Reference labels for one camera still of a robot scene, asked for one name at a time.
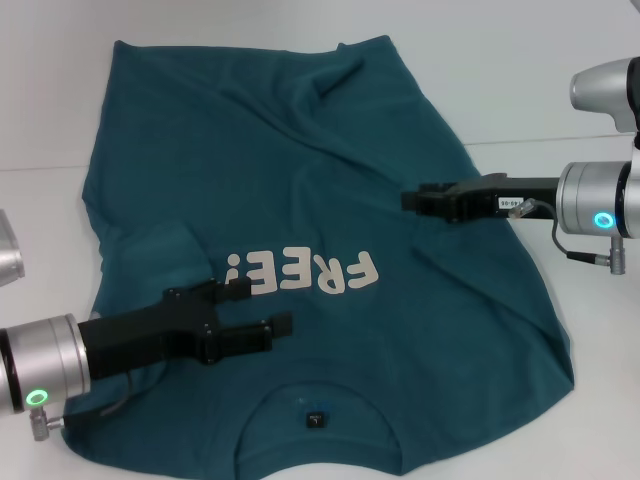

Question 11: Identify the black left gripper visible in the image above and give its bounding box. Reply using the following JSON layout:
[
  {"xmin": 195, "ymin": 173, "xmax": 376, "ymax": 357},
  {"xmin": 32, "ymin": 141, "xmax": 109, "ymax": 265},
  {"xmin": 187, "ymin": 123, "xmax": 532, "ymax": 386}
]
[{"xmin": 78, "ymin": 277, "xmax": 295, "ymax": 385}]

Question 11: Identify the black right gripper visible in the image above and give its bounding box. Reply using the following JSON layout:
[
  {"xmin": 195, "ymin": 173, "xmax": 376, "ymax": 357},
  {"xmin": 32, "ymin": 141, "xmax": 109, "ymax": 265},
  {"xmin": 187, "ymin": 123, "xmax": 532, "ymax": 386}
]
[{"xmin": 400, "ymin": 171, "xmax": 565, "ymax": 227}]

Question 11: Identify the teal t-shirt with FREE print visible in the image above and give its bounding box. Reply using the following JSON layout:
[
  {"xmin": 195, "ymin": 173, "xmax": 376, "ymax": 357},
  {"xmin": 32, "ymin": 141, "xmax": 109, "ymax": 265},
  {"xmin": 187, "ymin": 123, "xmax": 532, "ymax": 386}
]
[{"xmin": 58, "ymin": 34, "xmax": 577, "ymax": 480}]

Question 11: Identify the right arm cable with plug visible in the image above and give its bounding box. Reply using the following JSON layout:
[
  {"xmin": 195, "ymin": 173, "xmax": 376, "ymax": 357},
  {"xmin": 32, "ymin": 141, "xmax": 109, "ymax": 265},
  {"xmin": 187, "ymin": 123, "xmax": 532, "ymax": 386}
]
[{"xmin": 508, "ymin": 196, "xmax": 627, "ymax": 276}]

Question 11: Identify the arm cable with plug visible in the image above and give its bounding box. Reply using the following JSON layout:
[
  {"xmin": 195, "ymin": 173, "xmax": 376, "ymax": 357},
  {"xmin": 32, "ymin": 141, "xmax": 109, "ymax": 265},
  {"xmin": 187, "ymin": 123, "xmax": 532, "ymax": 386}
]
[
  {"xmin": 508, "ymin": 196, "xmax": 627, "ymax": 276},
  {"xmin": 28, "ymin": 368, "xmax": 132, "ymax": 443}
]

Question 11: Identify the left arm cable with plug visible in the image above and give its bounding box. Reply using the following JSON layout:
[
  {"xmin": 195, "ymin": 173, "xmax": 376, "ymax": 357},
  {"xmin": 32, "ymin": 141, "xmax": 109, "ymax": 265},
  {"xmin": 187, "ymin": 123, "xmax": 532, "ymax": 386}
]
[{"xmin": 28, "ymin": 368, "xmax": 132, "ymax": 443}]

